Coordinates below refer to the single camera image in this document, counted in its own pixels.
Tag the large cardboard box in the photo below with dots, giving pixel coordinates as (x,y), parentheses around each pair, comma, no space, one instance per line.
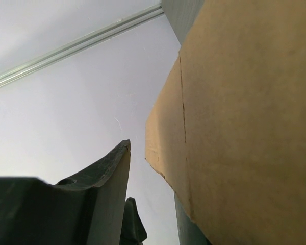
(228,130)

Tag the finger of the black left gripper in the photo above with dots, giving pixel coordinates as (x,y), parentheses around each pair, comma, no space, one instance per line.
(132,231)

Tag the left aluminium frame post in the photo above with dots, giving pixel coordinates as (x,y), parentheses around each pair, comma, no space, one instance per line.
(80,44)

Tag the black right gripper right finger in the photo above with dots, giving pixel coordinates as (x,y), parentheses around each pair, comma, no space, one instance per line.
(188,232)

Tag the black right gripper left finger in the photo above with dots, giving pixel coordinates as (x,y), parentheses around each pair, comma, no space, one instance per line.
(85,208)

